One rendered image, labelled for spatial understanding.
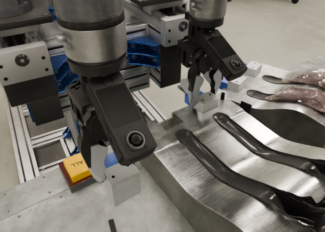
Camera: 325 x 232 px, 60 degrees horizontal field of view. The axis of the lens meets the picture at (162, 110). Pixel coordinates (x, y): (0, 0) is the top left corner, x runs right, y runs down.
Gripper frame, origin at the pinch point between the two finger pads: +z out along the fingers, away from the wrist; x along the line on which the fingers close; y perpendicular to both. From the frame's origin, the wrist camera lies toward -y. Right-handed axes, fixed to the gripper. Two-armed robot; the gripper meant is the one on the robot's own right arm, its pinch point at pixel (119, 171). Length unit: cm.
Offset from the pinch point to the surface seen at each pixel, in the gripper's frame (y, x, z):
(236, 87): 15.7, -44.2, 8.0
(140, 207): 1.3, -4.0, 14.9
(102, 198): 7.5, 1.6, 15.0
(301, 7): 206, -393, 96
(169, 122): 13.6, -19.4, 8.0
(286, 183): -15.8, -22.2, 2.1
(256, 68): 19, -55, 7
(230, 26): 209, -252, 96
